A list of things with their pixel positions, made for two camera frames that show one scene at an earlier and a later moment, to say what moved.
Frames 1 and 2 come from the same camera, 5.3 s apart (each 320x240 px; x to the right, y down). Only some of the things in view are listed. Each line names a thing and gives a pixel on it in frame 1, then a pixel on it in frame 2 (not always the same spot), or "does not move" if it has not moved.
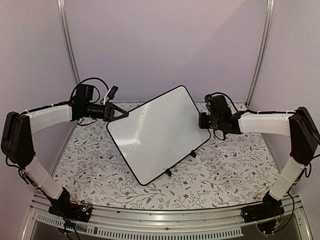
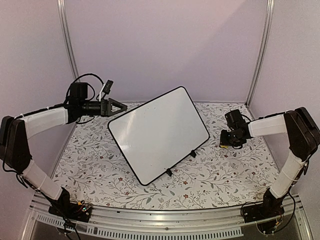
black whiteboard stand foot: x=193 y=153 does not move
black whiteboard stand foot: x=168 y=172 does not move
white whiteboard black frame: x=154 y=135 does not move
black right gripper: x=203 y=124 → x=224 y=141
